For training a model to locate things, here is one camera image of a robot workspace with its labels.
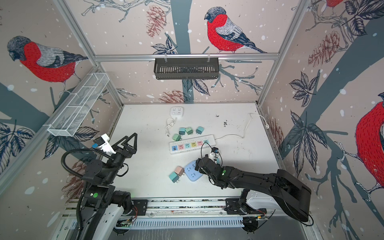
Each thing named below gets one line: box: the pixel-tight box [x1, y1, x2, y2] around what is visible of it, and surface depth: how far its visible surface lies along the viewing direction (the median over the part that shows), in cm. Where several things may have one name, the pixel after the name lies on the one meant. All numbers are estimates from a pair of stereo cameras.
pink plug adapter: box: [174, 165, 185, 177], surface depth 85 cm
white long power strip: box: [168, 134, 217, 154], surface depth 97 cm
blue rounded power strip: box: [184, 160, 204, 182], surface depth 84 cm
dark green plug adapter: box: [172, 133, 182, 142], surface depth 100 cm
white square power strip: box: [169, 106, 184, 118], surface depth 115 cm
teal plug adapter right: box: [195, 126, 205, 135], surface depth 105 cm
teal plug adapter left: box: [179, 127, 186, 136], surface depth 105 cm
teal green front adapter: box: [168, 171, 180, 184], surface depth 84 cm
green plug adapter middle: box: [185, 127, 193, 135], surface depth 105 cm
